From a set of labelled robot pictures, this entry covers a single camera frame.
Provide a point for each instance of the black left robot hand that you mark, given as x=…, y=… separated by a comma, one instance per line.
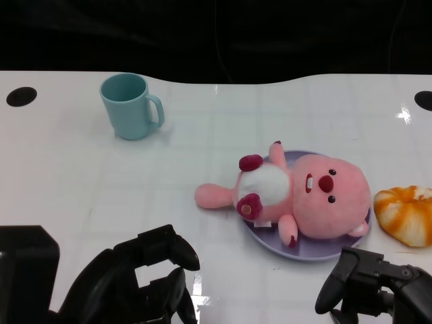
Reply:
x=101, y=290

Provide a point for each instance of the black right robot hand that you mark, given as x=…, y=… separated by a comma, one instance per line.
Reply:
x=374, y=287

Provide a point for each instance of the pink plush beaver doll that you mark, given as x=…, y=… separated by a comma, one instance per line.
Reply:
x=324, y=202

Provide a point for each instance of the lavender plastic plate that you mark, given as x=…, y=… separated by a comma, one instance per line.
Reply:
x=314, y=253

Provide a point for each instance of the orange white striped bread toy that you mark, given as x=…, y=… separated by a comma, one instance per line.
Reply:
x=405, y=219

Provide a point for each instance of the teal plastic mug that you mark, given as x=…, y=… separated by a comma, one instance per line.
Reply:
x=128, y=114

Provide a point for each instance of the black round table grommet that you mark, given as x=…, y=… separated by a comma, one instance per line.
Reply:
x=21, y=97
x=424, y=100

